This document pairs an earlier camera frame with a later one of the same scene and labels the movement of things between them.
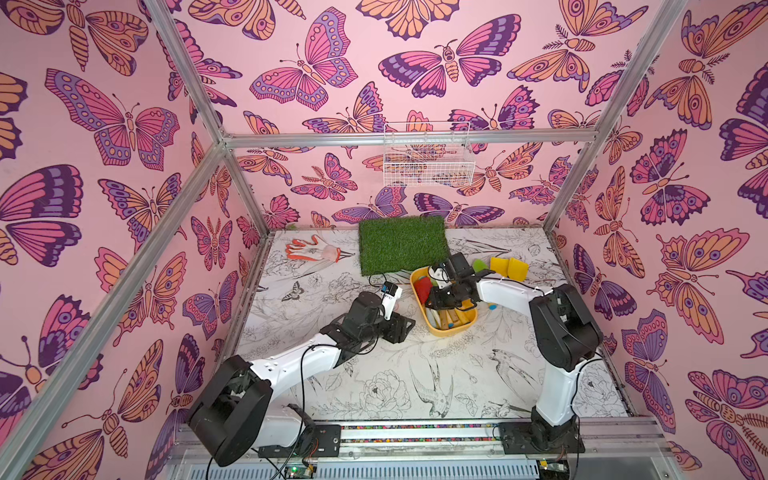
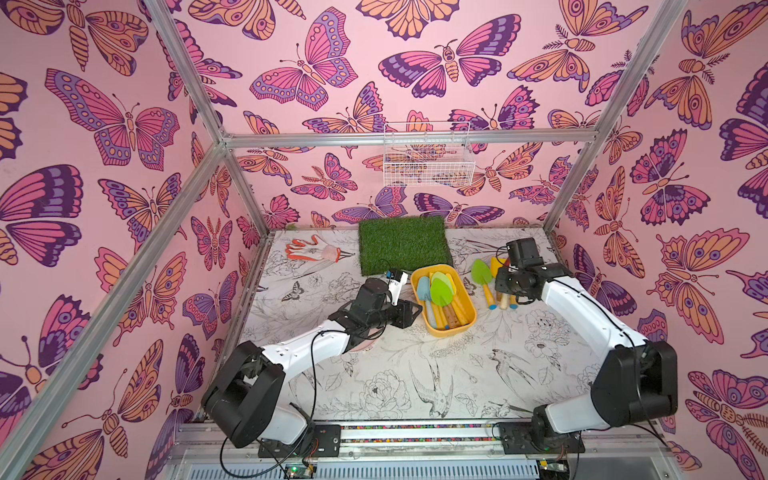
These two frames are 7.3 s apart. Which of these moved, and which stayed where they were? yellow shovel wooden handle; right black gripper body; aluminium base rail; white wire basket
Moved: right black gripper body
Stayed: yellow shovel wooden handle; white wire basket; aluminium base rail
